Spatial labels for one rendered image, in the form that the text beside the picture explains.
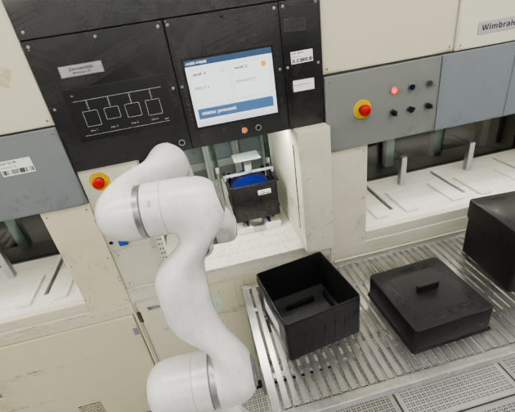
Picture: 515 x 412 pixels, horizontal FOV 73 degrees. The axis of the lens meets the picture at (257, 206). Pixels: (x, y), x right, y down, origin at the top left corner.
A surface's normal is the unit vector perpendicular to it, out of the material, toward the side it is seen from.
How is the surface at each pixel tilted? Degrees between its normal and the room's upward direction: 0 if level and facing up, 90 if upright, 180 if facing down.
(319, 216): 90
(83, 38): 90
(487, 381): 0
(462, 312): 0
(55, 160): 90
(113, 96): 90
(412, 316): 0
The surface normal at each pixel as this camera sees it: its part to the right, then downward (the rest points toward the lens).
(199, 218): 0.12, 0.25
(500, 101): 0.20, 0.46
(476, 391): -0.14, -0.86
